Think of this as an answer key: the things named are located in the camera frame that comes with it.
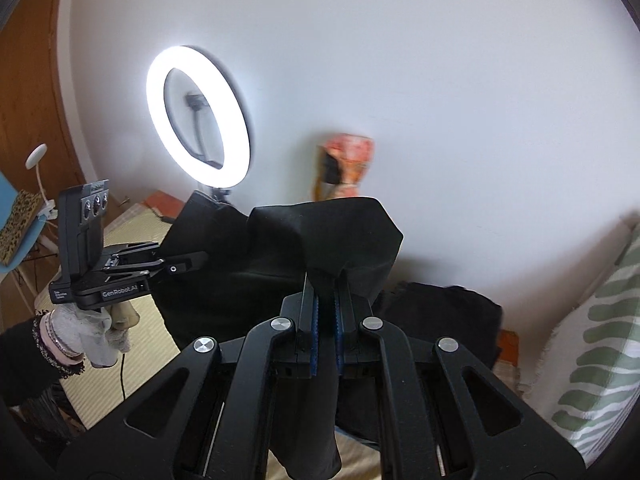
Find green white patterned pillow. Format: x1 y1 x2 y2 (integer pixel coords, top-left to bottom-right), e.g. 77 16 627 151
524 229 639 465

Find yellow striped bed cover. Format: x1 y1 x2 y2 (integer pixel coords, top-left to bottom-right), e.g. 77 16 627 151
34 201 392 480

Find blue chair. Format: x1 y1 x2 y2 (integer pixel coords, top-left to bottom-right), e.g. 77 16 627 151
1 174 58 278

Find left hand white glove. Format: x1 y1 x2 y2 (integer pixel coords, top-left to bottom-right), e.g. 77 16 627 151
40 301 140 368

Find black folded garment on stack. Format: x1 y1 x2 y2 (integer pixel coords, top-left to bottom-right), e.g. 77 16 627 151
372 282 503 368

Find dark folded clothes in stack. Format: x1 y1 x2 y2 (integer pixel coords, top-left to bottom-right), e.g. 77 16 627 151
497 330 520 367

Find black mini tripod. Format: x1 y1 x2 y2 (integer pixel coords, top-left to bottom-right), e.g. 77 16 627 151
202 186 231 204

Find black phone holder gooseneck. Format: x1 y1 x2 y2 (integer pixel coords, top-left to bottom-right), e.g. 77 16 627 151
184 92 222 169

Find leopard print cloth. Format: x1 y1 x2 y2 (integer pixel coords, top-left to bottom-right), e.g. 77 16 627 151
0 190 43 266

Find white ring light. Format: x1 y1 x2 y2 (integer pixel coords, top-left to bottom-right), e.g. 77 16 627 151
145 46 250 188

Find black yellow sport pants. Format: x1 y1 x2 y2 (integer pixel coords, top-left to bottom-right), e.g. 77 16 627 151
151 192 402 479

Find white clip lamp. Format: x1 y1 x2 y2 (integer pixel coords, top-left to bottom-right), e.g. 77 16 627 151
25 143 58 221

